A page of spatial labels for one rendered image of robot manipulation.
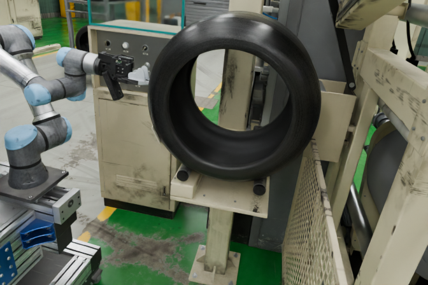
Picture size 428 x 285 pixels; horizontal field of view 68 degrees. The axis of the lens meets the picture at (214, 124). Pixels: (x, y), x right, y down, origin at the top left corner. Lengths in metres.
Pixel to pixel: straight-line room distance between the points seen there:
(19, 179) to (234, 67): 0.99
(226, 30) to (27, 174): 1.00
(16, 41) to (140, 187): 1.20
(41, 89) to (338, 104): 1.08
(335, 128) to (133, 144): 1.25
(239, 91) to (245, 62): 0.13
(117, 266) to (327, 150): 1.36
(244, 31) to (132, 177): 1.51
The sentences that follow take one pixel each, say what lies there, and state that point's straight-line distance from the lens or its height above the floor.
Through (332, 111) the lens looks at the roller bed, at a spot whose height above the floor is 1.12.
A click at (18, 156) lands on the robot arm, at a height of 0.86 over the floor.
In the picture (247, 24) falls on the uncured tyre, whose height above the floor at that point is 1.45.
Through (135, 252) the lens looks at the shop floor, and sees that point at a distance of 2.15.
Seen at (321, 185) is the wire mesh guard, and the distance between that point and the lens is 1.07.
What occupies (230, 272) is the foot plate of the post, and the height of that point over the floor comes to 0.01.
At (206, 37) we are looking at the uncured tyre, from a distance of 0.95.
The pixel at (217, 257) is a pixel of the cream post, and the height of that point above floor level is 0.14.
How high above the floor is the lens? 1.55
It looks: 24 degrees down
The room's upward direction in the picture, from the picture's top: 5 degrees clockwise
